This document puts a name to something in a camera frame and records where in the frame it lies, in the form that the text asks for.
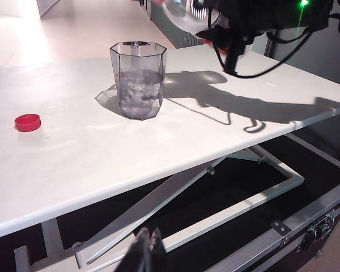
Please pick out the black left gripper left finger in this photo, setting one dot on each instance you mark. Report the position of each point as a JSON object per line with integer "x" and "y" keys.
{"x": 139, "y": 252}

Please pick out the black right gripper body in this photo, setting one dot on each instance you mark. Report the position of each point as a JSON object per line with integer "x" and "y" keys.
{"x": 272, "y": 14}

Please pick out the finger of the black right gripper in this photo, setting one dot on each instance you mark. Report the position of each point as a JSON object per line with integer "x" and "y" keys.
{"x": 205, "y": 33}
{"x": 234, "y": 54}

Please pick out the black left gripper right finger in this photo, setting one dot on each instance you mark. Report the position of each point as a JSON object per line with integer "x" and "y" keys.
{"x": 157, "y": 249}

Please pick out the clear water bottle red label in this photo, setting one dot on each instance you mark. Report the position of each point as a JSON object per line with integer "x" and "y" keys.
{"x": 181, "y": 14}

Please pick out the red bottle cap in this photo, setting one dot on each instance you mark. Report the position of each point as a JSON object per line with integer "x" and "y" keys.
{"x": 27, "y": 122}

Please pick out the white folding table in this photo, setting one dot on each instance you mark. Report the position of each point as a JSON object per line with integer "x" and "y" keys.
{"x": 229, "y": 212}

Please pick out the clear faceted drinking glass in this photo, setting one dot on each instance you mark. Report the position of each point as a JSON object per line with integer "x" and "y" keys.
{"x": 139, "y": 93}

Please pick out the black case with aluminium edges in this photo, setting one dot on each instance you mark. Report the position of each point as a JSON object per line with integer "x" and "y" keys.
{"x": 272, "y": 241}

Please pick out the metal case latch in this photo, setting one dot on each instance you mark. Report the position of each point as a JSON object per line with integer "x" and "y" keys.
{"x": 317, "y": 231}

